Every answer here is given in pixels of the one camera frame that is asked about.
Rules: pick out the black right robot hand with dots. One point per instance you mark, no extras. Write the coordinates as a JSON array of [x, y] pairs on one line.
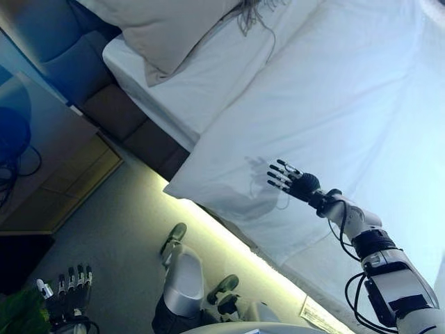
[[304, 186]]

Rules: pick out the white fitted mattress sheet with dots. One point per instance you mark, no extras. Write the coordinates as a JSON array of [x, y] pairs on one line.
[[208, 87]]

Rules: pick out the brown upholstered bed frame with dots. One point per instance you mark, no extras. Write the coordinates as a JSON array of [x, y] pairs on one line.
[[132, 121]]

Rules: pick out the wooden nightstand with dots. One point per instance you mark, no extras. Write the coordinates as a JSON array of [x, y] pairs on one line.
[[69, 174]]

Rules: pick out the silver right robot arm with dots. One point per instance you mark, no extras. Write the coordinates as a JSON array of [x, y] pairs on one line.
[[393, 278]]

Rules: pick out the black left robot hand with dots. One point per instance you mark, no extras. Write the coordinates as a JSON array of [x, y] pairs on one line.
[[71, 302]]

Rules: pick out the large beige pillow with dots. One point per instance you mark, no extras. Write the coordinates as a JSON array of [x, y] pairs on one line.
[[167, 35]]

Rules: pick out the white duvet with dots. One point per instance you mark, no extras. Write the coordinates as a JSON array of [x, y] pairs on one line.
[[347, 121]]

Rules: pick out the grey tufted headboard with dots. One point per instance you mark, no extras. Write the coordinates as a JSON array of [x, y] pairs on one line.
[[62, 35]]

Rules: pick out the green plant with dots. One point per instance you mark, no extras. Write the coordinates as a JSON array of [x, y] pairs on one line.
[[21, 313]]

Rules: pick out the grey fringed decorative pillow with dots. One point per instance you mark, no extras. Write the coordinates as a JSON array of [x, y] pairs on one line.
[[248, 14]]

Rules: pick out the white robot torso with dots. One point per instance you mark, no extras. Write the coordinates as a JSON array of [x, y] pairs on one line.
[[250, 328]]

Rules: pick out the silver left robot leg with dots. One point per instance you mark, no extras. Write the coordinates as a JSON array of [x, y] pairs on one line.
[[184, 278]]

